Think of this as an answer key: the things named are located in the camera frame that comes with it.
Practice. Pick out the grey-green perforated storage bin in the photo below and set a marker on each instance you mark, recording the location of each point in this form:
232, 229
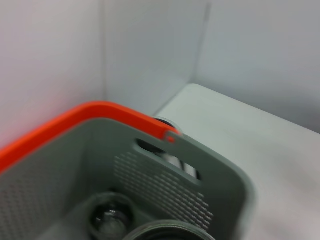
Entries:
150, 180

